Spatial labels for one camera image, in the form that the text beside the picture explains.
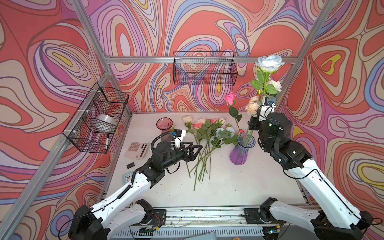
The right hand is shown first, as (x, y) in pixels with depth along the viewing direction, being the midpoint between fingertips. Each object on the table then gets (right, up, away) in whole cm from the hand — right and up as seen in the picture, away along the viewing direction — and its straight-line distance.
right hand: (258, 114), depth 64 cm
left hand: (-26, -14, +6) cm, 30 cm away
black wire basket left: (-78, -6, +8) cm, 79 cm away
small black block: (-68, -30, +27) cm, 79 cm away
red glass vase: (-46, -4, +26) cm, 53 cm away
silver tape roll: (-70, -3, +5) cm, 71 cm away
